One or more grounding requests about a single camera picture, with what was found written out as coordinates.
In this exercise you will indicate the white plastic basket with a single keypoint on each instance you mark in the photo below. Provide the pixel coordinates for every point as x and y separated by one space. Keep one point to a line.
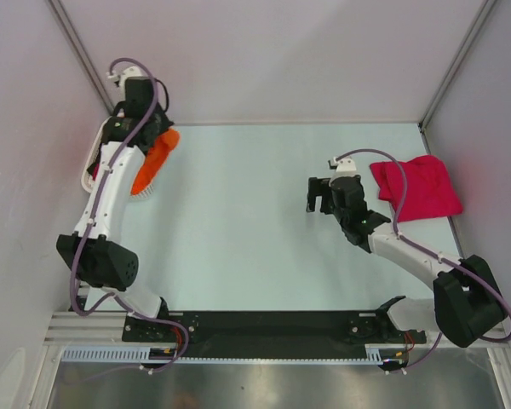
87 182

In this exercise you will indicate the aluminium frame rail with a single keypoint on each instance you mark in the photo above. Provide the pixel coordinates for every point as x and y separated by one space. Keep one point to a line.
116 327

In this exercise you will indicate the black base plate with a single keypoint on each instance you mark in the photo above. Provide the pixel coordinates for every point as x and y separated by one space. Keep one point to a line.
277 347

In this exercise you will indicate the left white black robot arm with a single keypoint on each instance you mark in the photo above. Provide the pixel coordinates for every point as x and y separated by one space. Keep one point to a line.
92 251

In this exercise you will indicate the aluminium corner post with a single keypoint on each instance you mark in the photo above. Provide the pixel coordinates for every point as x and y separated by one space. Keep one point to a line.
473 32
74 41

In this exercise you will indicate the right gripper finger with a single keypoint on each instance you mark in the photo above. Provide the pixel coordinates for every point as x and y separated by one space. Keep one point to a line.
314 190
326 200

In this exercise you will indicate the black shirt in basket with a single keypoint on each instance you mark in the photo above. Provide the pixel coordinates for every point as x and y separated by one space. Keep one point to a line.
95 159

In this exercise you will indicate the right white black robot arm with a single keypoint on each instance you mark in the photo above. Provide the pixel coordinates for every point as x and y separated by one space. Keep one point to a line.
464 305

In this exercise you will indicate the left aluminium corner post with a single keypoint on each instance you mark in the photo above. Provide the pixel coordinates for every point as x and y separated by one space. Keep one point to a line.
74 41

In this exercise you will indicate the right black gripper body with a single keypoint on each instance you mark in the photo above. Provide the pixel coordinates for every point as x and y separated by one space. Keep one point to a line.
340 212

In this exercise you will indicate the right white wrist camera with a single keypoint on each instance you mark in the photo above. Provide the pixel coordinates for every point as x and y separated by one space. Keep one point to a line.
344 167

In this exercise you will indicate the folded magenta t shirt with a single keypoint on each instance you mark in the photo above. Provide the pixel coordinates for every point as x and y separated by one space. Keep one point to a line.
430 193

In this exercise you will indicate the orange t shirt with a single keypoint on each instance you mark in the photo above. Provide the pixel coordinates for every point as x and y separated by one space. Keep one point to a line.
155 159

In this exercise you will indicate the magenta shirt in basket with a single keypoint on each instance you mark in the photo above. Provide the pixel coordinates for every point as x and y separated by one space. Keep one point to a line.
94 171

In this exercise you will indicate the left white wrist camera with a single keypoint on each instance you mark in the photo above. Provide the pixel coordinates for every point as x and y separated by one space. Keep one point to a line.
119 78

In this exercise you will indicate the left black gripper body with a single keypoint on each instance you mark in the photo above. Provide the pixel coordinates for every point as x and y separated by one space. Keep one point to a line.
162 118

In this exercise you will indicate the right aluminium corner post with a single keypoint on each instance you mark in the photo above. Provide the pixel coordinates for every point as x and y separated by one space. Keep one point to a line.
473 32

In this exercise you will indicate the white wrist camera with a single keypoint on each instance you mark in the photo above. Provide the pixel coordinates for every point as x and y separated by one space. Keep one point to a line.
119 78
344 167

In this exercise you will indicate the white slotted cable duct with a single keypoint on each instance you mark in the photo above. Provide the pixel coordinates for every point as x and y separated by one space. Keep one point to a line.
157 356

